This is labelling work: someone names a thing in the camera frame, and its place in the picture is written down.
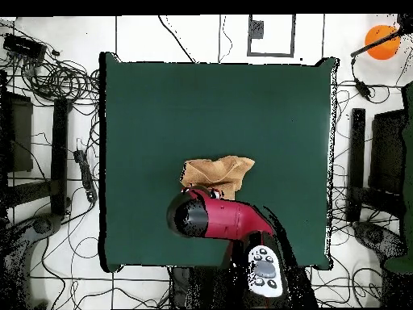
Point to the black power adapter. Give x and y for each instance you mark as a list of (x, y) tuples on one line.
[(363, 88)]

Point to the black power strip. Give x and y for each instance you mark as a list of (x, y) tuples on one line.
[(85, 176)]

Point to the black stand bar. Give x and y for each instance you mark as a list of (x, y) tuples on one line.
[(357, 145), (59, 145)]

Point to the black electronics box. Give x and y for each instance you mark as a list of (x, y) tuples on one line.
[(24, 46)]

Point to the grey stand base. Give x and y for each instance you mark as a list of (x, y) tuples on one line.
[(42, 224), (374, 235)]

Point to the orange ball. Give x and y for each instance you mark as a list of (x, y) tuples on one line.
[(382, 48)]

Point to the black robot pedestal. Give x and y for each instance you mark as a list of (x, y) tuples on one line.
[(200, 287)]

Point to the grey square tape outline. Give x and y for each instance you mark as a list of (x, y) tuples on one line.
[(248, 35)]

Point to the black rod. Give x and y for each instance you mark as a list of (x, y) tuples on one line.
[(371, 46)]

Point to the dark flat panel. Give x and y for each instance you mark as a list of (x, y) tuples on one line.
[(21, 135), (387, 151)]

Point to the yellow terry towel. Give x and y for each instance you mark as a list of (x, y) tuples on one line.
[(216, 172)]

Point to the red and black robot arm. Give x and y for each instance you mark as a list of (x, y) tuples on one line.
[(232, 219)]

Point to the dark green table cloth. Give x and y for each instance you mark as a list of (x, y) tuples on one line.
[(193, 113)]

